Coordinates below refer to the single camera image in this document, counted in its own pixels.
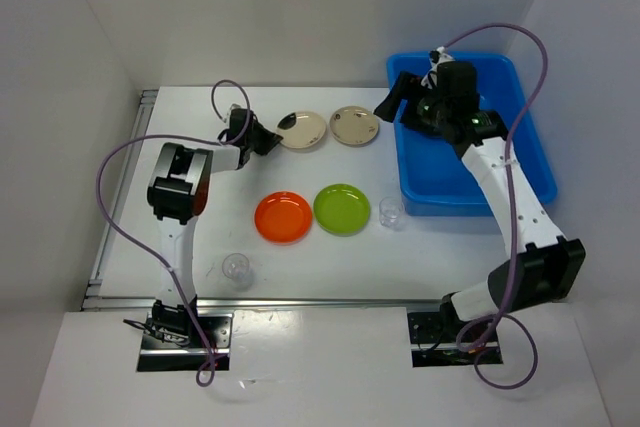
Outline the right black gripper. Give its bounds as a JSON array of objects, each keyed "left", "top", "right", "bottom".
[{"left": 372, "top": 70, "right": 449, "bottom": 135}]

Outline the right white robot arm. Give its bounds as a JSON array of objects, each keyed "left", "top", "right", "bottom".
[{"left": 374, "top": 59, "right": 586, "bottom": 340}]

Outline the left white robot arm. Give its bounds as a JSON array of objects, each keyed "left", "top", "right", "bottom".
[{"left": 146, "top": 105, "right": 282, "bottom": 347}]

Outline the blue plastic bin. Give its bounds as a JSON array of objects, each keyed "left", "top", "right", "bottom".
[{"left": 394, "top": 51, "right": 557, "bottom": 217}]

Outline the clear cup near bin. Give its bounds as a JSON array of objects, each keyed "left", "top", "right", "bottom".
[{"left": 378, "top": 197, "right": 404, "bottom": 230}]

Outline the beige plate with small motifs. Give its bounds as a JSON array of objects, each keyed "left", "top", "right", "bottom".
[{"left": 329, "top": 106, "right": 379, "bottom": 147}]

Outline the beige plate with black patch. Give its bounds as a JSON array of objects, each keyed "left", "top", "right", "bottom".
[{"left": 276, "top": 111, "right": 327, "bottom": 150}]

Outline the orange plate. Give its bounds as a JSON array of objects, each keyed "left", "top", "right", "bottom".
[{"left": 254, "top": 191, "right": 313, "bottom": 244}]

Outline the green plate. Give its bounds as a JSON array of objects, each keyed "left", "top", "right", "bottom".
[{"left": 313, "top": 183, "right": 371, "bottom": 236}]

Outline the clear cup front left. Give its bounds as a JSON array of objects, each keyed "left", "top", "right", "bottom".
[{"left": 221, "top": 253, "right": 253, "bottom": 290}]

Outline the aluminium table frame rail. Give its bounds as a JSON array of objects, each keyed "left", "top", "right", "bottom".
[{"left": 79, "top": 88, "right": 554, "bottom": 313}]

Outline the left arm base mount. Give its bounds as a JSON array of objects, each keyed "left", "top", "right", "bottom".
[{"left": 123, "top": 313, "right": 233, "bottom": 372}]

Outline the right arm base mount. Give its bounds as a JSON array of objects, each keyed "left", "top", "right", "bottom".
[{"left": 407, "top": 310, "right": 503, "bottom": 368}]

